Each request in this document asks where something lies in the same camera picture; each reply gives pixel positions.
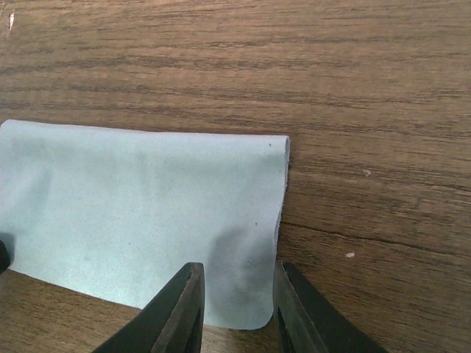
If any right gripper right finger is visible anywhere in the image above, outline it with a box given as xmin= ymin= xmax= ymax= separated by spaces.
xmin=273 ymin=261 xmax=387 ymax=353

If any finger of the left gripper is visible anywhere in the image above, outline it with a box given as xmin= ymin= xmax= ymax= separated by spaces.
xmin=0 ymin=240 xmax=11 ymax=274

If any light blue cleaning cloth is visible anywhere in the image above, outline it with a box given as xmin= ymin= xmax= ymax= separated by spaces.
xmin=1 ymin=120 xmax=290 ymax=329

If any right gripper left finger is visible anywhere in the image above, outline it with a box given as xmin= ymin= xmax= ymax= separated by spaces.
xmin=94 ymin=263 xmax=205 ymax=353

